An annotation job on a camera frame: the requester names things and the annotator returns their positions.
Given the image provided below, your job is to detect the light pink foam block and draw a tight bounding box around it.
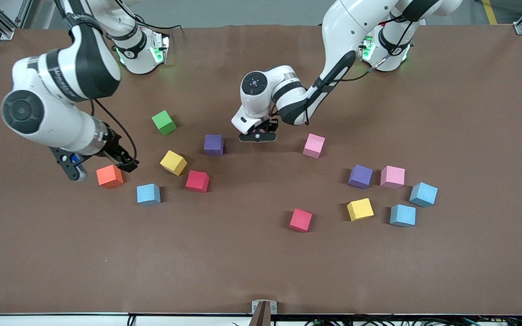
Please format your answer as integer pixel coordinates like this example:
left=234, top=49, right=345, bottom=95
left=380, top=165, right=406, bottom=189
left=302, top=133, right=326, bottom=159

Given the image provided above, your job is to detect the purple foam block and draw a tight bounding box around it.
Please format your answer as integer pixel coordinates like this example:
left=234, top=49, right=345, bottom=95
left=203, top=134, right=225, bottom=157
left=348, top=164, right=374, bottom=189

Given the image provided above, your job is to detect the red foam block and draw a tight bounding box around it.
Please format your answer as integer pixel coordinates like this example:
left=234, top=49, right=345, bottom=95
left=185, top=170, right=210, bottom=193
left=289, top=208, right=313, bottom=233

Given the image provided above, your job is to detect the orange foam block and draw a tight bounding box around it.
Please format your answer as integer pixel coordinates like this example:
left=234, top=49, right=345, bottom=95
left=96, top=164, right=125, bottom=189

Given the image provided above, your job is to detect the blue foam block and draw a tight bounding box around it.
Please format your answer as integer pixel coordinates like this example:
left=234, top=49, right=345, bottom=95
left=389, top=204, right=416, bottom=228
left=409, top=182, right=439, bottom=208
left=136, top=183, right=161, bottom=206

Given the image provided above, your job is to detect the yellow foam block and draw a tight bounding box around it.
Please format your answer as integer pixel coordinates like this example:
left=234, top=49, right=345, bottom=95
left=159, top=150, right=188, bottom=177
left=346, top=197, right=374, bottom=222

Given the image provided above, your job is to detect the green foam block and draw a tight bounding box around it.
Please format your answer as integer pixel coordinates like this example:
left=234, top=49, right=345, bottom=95
left=151, top=110, right=178, bottom=136

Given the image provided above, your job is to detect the table cover mat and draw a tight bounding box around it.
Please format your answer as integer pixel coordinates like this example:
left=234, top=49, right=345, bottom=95
left=0, top=24, right=522, bottom=316

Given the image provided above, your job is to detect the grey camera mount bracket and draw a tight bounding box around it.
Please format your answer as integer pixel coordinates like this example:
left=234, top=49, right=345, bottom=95
left=251, top=300, right=278, bottom=326

